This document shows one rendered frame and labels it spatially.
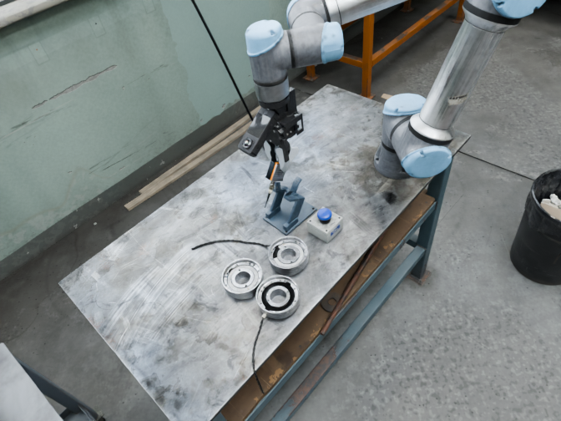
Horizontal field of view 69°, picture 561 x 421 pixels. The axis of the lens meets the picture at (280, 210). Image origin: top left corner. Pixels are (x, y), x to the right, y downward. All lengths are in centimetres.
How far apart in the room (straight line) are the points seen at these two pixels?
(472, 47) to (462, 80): 7
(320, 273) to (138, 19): 179
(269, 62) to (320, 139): 62
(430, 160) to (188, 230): 70
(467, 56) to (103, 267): 106
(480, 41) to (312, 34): 34
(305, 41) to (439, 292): 143
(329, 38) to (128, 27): 169
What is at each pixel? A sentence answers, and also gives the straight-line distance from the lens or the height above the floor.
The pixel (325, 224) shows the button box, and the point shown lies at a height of 84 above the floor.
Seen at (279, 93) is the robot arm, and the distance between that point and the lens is 90.
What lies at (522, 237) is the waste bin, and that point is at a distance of 205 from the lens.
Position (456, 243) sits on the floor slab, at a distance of 220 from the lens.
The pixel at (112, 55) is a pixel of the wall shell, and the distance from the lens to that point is 241.
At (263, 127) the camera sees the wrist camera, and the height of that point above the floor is 115.
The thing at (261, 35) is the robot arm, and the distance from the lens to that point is 85.
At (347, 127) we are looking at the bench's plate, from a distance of 149.
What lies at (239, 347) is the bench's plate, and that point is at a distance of 99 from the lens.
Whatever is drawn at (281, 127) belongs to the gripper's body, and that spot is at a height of 113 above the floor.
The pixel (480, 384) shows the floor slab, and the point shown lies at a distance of 187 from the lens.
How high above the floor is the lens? 169
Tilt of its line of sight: 47 degrees down
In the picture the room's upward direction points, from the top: 10 degrees counter-clockwise
